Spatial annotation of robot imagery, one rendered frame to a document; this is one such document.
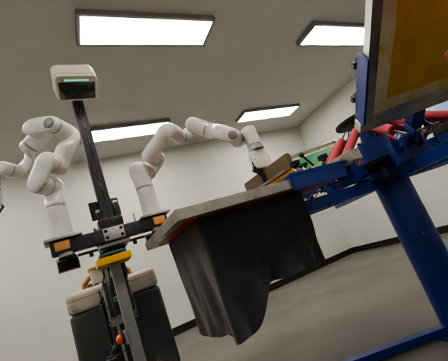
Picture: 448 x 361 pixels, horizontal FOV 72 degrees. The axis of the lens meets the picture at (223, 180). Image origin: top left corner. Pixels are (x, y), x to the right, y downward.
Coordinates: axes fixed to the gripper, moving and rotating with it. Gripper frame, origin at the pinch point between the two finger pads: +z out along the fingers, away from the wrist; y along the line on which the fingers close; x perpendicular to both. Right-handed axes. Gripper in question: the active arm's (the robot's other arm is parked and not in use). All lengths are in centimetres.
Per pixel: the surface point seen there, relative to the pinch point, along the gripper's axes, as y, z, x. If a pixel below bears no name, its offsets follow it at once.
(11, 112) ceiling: 118, -189, -222
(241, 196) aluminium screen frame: 35.0, 11.5, 29.6
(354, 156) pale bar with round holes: -21.7, 8.0, 34.5
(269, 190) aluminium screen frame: 22.8, 12.1, 29.6
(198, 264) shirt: 51, 29, 9
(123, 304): 78, 33, -9
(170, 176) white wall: -86, -134, -381
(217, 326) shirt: 50, 52, 4
